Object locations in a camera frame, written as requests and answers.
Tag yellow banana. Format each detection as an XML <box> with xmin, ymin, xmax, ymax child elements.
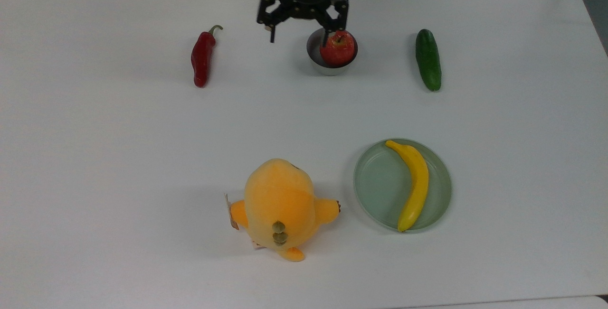
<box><xmin>385</xmin><ymin>140</ymin><xmax>430</xmax><ymax>233</ymax></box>

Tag pale green plastic plate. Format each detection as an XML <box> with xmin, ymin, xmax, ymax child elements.
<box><xmin>353</xmin><ymin>138</ymin><xmax>453</xmax><ymax>233</ymax></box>

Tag small metal bowl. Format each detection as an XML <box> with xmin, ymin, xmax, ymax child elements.
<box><xmin>306</xmin><ymin>27</ymin><xmax>359</xmax><ymax>76</ymax></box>

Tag red apple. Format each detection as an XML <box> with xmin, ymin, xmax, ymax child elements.
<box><xmin>320</xmin><ymin>29</ymin><xmax>356</xmax><ymax>67</ymax></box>

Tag red chili pepper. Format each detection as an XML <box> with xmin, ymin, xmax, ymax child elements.
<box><xmin>191</xmin><ymin>25</ymin><xmax>224</xmax><ymax>88</ymax></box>

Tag green cucumber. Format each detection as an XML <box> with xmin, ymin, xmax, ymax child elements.
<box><xmin>415</xmin><ymin>29</ymin><xmax>442</xmax><ymax>92</ymax></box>

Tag orange plush toy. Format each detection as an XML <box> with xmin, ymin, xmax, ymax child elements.
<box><xmin>224</xmin><ymin>158</ymin><xmax>342</xmax><ymax>263</ymax></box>

